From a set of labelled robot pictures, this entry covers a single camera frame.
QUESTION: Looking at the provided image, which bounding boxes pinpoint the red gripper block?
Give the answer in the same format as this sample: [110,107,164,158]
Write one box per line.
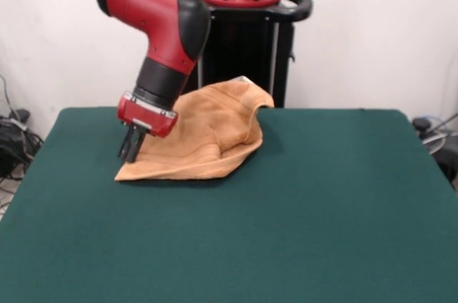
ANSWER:
[117,90,179,164]

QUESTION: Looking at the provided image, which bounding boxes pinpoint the tan terry towel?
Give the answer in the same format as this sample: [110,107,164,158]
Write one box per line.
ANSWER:
[114,74,276,183]

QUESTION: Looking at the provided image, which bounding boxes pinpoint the dark green table cloth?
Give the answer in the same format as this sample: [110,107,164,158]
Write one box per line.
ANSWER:
[0,106,458,303]

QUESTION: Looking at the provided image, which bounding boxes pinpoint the black floor equipment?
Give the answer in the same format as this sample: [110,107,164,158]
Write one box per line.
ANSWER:
[434,138,458,189]

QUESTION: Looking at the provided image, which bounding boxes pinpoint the black floor cable tangle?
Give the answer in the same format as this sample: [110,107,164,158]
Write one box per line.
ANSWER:
[0,73,46,182]

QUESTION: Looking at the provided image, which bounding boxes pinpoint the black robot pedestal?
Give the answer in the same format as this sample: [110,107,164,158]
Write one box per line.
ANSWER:
[170,0,314,109]

